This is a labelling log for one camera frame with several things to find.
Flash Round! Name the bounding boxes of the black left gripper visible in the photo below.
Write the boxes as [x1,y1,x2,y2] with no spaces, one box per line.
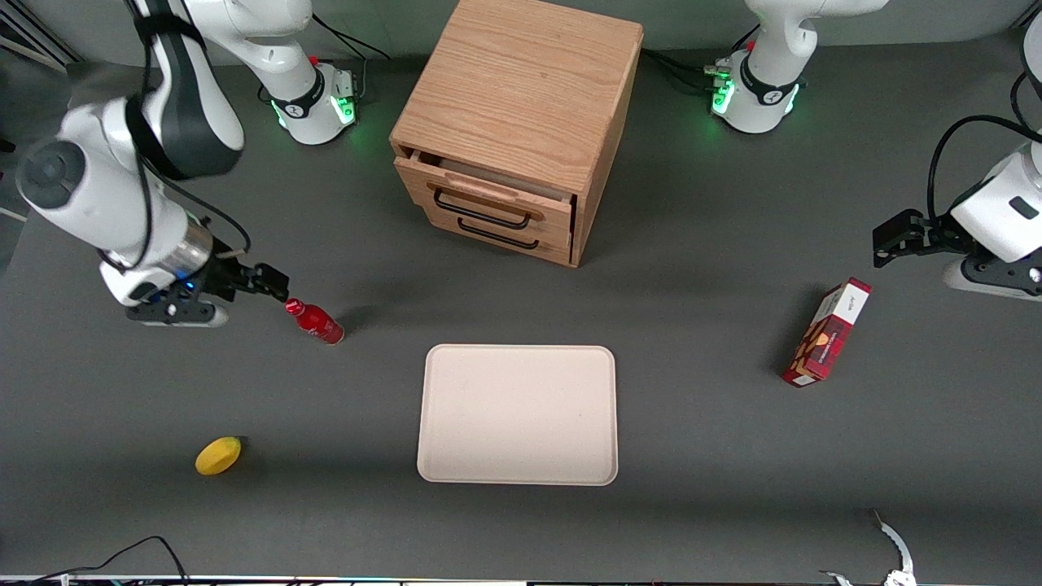
[873,209,974,269]

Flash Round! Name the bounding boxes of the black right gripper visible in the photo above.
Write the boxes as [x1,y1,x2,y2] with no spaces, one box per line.
[199,256,290,303]

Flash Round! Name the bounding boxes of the red coke bottle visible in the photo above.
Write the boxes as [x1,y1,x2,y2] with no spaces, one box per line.
[285,298,346,346]

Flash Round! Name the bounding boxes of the beige rectangular tray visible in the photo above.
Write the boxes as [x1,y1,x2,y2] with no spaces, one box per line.
[416,343,620,487]

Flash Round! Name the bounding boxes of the red cracker box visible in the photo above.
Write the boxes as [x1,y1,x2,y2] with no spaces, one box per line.
[781,277,873,389]

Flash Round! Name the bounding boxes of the yellow lemon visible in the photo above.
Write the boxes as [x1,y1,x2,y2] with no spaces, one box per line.
[195,436,243,477]

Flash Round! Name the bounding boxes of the wooden drawer slightly open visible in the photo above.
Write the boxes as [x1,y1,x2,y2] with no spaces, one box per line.
[394,149,576,245]

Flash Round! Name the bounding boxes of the wooden drawer closed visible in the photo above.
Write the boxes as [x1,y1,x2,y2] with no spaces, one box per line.
[423,203,573,267]

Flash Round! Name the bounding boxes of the white curved plastic strip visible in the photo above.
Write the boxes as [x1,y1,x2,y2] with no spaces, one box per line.
[869,509,917,586]

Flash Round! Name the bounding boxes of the wooden drawer cabinet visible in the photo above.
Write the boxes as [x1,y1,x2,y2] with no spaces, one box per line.
[389,0,646,269]

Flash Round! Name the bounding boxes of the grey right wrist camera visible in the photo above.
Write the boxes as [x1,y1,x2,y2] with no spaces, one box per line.
[125,298,230,329]

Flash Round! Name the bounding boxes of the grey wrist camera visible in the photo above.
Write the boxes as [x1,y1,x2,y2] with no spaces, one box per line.
[943,255,1042,304]
[125,298,230,329]

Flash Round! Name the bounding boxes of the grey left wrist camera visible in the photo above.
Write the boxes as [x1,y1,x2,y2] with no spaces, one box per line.
[943,255,1042,304]

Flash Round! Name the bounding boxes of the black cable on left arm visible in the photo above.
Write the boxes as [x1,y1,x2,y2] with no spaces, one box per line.
[927,114,1042,222]

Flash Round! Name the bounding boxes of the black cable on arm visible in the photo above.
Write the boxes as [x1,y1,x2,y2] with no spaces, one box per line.
[122,0,252,273]
[927,114,1042,222]

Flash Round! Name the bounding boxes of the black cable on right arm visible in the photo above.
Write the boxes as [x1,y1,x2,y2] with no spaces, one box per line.
[122,0,252,273]

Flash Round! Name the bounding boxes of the short black cable loop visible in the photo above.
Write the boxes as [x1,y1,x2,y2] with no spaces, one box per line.
[1009,70,1042,133]

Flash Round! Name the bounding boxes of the long black drawer handle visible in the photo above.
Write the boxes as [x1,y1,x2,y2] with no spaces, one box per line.
[433,188,531,231]

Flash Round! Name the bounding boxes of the short black drawer handle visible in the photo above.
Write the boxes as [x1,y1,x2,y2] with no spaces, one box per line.
[457,216,541,251]

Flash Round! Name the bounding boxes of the black cable behind right base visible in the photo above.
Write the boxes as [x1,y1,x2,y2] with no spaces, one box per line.
[311,11,392,63]

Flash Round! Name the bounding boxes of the black cables at left base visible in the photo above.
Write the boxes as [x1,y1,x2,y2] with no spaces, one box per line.
[641,46,727,93]

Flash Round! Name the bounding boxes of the black cable at table edge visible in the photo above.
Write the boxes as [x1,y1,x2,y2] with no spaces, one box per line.
[0,535,190,586]

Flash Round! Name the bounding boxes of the grey metal frame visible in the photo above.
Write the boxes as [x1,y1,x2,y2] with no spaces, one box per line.
[0,0,84,76]

